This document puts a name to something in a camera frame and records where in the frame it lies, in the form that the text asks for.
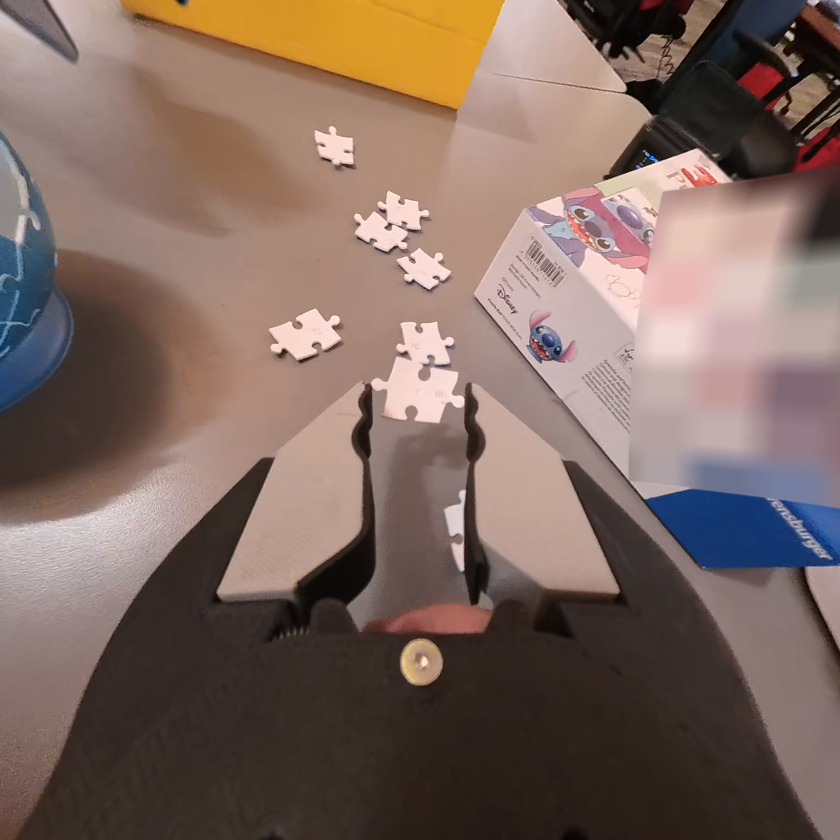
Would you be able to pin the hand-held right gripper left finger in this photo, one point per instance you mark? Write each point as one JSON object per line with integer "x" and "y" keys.
{"x": 295, "y": 518}

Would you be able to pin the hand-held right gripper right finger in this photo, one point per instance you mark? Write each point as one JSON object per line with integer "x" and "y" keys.
{"x": 541, "y": 518}

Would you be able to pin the blue puzzle ball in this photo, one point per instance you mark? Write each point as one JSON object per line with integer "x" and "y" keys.
{"x": 26, "y": 295}

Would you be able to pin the curved white puzzle piece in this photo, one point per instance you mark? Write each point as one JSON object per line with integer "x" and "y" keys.
{"x": 417, "y": 394}

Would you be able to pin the white puzzle pieces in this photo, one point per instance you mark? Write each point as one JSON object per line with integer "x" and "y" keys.
{"x": 305, "y": 333}

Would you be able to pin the black electronic device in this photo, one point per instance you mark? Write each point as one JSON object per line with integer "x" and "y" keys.
{"x": 640, "y": 154}

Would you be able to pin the black office chair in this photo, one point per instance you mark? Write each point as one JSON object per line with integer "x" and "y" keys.
{"x": 728, "y": 111}

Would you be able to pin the white cartoon print puzzle box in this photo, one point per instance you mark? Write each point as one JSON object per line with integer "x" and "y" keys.
{"x": 564, "y": 315}

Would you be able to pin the yellow box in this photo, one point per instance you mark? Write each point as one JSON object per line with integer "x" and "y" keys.
{"x": 341, "y": 33}

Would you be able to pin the dark grey flat object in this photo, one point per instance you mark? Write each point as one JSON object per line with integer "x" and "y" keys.
{"x": 36, "y": 23}

